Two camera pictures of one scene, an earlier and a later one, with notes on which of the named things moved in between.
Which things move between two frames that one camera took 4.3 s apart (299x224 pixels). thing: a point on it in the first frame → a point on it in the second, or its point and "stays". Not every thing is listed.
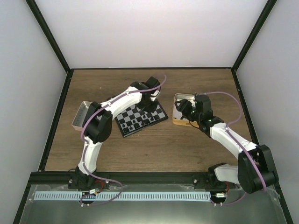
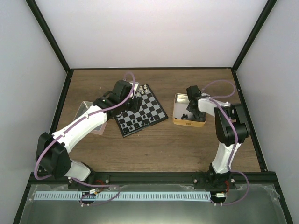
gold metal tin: [177, 115] stays
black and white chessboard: [133, 119] stays
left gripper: [151, 109] → [135, 108]
